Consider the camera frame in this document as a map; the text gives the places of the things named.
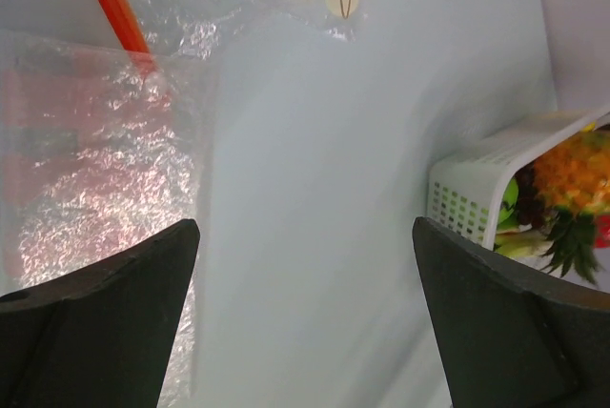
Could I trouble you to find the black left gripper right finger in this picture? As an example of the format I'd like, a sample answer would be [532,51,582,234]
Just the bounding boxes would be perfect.
[412,217,609,407]

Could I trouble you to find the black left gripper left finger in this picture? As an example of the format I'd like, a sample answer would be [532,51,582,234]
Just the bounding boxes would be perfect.
[1,219,199,407]

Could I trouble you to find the clear pink-dotted zip bag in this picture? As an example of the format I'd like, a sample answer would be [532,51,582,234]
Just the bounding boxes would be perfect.
[1,31,215,407]

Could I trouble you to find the green toy celery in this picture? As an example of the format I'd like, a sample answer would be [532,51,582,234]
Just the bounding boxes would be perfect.
[494,230,552,259]

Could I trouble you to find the green toy melon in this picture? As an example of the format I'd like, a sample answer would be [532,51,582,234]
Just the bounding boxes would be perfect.
[496,178,519,234]

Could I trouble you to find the dark toy grapes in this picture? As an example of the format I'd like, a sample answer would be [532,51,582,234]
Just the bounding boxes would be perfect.
[515,164,546,230]

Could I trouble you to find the red toy apple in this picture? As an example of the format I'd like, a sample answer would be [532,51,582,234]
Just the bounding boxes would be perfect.
[595,214,610,249]

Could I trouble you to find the white perforated plastic basket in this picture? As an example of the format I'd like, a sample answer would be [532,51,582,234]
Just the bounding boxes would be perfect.
[427,112,609,277]

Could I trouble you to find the orange toy pineapple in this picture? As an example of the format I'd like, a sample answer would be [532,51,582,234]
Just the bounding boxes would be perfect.
[533,131,609,285]

